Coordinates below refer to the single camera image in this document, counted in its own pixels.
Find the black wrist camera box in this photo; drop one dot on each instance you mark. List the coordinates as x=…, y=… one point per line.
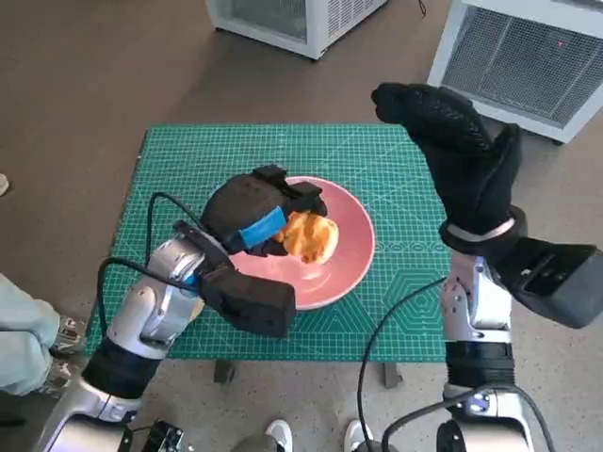
x=560, y=282
x=254, y=301

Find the black electronic box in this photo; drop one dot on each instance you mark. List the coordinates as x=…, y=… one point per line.
x=167, y=435

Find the person's white shoe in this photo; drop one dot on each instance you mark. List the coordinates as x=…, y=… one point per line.
x=4, y=186

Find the green cutting mat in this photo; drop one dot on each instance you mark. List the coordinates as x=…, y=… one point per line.
x=188, y=155

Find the black table leg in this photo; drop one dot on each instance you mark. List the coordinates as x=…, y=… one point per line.
x=224, y=372
x=391, y=374

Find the right robot hand, black glove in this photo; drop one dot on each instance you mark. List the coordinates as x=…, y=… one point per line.
x=471, y=169

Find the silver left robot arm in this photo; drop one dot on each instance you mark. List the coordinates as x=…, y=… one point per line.
x=155, y=315

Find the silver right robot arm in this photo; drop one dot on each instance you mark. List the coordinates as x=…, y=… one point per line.
x=485, y=311

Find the person's grey shoe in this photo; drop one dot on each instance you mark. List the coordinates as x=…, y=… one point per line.
x=70, y=336

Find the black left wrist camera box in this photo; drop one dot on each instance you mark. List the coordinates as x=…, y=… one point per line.
x=254, y=301

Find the black left robot hand, blue tape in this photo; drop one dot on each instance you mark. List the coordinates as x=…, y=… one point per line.
x=240, y=202

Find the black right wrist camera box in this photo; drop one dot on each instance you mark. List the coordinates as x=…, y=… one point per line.
x=560, y=282

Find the white mesh cabinet, red light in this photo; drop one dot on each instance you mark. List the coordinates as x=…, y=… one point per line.
x=513, y=61

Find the pink bowl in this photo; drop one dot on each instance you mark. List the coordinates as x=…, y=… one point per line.
x=348, y=235

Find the long striped toy bread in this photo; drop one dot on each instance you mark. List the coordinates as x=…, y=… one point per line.
x=315, y=235

